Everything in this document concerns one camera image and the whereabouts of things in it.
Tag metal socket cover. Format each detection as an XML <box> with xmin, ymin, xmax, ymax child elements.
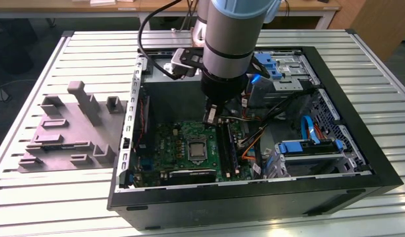
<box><xmin>187</xmin><ymin>137</ymin><xmax>209</xmax><ymax>161</ymax></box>

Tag CPU socket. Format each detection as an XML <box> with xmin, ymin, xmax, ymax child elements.
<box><xmin>187</xmin><ymin>136</ymin><xmax>210</xmax><ymax>165</ymax></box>

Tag grey power supply unit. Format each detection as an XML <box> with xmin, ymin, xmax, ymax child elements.
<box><xmin>142</xmin><ymin>58</ymin><xmax>209</xmax><ymax>124</ymax></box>

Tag blue plastic drive latch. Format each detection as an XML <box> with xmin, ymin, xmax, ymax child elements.
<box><xmin>254</xmin><ymin>53</ymin><xmax>282</xmax><ymax>80</ymax></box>

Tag metal drive cage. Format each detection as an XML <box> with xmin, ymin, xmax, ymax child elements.
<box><xmin>247</xmin><ymin>49</ymin><xmax>322</xmax><ymax>107</ymax></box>

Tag black RAM slot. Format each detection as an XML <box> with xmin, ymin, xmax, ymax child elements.
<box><xmin>222</xmin><ymin>123</ymin><xmax>237</xmax><ymax>176</ymax></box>
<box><xmin>219</xmin><ymin>124</ymin><xmax>233</xmax><ymax>176</ymax></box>
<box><xmin>215</xmin><ymin>124</ymin><xmax>230</xmax><ymax>176</ymax></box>

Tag green motherboard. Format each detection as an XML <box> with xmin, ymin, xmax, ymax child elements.
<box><xmin>133</xmin><ymin>120</ymin><xmax>253</xmax><ymax>187</ymax></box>

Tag RAM stick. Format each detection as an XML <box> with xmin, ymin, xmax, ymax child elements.
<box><xmin>226</xmin><ymin>122</ymin><xmax>242</xmax><ymax>175</ymax></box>
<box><xmin>40</xmin><ymin>145</ymin><xmax>78</xmax><ymax>151</ymax></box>

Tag hard disk in blue carrier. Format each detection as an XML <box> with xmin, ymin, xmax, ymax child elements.
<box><xmin>278</xmin><ymin>138</ymin><xmax>345</xmax><ymax>156</ymax></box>

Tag graphics card with black shroud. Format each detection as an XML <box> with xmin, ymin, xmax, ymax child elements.
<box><xmin>161</xmin><ymin>168</ymin><xmax>218</xmax><ymax>185</ymax></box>

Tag grey parts rack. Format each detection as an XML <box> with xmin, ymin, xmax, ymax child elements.
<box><xmin>16</xmin><ymin>80</ymin><xmax>130</xmax><ymax>173</ymax></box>

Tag black PC case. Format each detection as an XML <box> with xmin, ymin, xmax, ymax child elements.
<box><xmin>106</xmin><ymin>45</ymin><xmax>405</xmax><ymax>232</ymax></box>

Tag white paper box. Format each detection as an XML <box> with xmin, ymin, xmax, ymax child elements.
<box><xmin>90</xmin><ymin>0</ymin><xmax>118</xmax><ymax>7</ymax></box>

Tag wooden cabinet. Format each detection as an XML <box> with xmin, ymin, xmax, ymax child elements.
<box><xmin>329</xmin><ymin>0</ymin><xmax>405</xmax><ymax>61</ymax></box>

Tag grey wire bundle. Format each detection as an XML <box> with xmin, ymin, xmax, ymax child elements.
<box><xmin>218</xmin><ymin>114</ymin><xmax>262</xmax><ymax>122</ymax></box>

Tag orange red wire bundle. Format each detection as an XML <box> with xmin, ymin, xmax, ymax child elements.
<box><xmin>241</xmin><ymin>108</ymin><xmax>262</xmax><ymax>122</ymax></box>

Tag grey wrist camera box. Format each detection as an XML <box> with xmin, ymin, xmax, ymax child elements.
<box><xmin>162</xmin><ymin>47</ymin><xmax>203</xmax><ymax>80</ymax></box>

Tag black cable bundle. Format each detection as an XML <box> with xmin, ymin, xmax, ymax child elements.
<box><xmin>254</xmin><ymin>87</ymin><xmax>317</xmax><ymax>131</ymax></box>

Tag red black twisted wire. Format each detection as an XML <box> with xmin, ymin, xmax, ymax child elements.
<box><xmin>138</xmin><ymin>100</ymin><xmax>147</xmax><ymax>149</ymax></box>

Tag black cable with plug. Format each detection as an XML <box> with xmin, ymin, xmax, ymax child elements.
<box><xmin>171</xmin><ymin>0</ymin><xmax>199</xmax><ymax>33</ymax></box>

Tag light blue SATA wire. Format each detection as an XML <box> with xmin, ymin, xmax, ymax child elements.
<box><xmin>301</xmin><ymin>115</ymin><xmax>322</xmax><ymax>145</ymax></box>

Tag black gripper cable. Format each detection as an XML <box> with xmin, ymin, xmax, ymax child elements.
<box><xmin>137</xmin><ymin>0</ymin><xmax>183</xmax><ymax>80</ymax></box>

